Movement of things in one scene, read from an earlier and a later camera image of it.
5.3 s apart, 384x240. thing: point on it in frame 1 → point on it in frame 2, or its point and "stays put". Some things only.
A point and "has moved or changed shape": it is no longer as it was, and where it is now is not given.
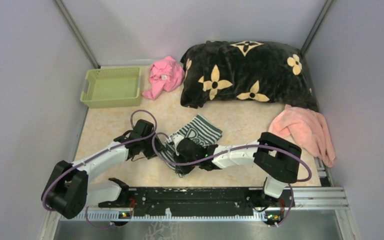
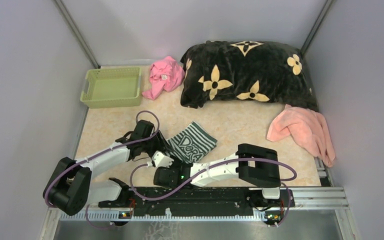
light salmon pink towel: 309,128 stays put
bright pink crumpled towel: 166,74 stays put
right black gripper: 183,170 → 174,164
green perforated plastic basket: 112,87 stays put
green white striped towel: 198,129 has moved or changed shape
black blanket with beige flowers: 250,71 stays put
